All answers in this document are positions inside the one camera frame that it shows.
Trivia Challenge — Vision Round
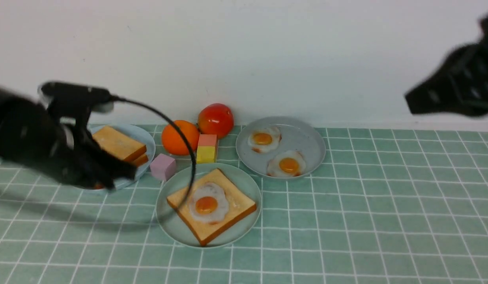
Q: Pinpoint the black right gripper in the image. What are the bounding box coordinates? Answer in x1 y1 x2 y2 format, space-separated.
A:
405 15 488 117

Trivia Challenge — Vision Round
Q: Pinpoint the red apple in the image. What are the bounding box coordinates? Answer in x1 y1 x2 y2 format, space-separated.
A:
197 104 234 140

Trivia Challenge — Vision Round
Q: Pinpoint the orange fruit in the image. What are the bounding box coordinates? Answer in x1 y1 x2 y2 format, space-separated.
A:
161 120 200 156

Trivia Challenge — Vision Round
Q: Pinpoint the pink yellow block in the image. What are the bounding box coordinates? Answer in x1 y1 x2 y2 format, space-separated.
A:
196 134 217 164

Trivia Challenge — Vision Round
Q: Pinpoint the toast slice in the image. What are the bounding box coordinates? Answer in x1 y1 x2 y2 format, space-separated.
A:
92 126 149 166
166 168 258 247
95 152 150 191

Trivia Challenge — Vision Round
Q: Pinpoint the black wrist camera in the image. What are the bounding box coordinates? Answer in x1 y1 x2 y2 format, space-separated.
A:
38 81 115 128

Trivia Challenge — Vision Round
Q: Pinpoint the pink cube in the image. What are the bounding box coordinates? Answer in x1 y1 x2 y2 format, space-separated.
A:
150 153 176 181

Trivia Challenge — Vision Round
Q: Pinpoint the light blue bread plate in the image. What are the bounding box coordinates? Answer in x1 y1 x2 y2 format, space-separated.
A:
90 124 156 181

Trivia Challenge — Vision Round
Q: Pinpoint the black cable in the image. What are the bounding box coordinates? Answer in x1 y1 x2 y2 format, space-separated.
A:
110 95 197 213

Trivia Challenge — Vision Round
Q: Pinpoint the fried egg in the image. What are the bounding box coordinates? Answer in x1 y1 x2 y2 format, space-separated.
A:
267 150 307 178
188 182 230 224
247 125 282 153

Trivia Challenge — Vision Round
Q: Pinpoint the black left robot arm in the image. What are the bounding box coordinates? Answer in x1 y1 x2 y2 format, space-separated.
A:
0 82 137 191

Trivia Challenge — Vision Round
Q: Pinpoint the grey egg plate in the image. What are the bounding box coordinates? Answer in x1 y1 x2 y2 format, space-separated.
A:
236 116 326 179

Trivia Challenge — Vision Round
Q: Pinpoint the green plate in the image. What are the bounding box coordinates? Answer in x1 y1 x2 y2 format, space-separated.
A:
157 163 262 248

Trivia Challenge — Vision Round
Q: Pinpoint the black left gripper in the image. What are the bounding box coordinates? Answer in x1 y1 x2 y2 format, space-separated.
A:
52 124 138 192

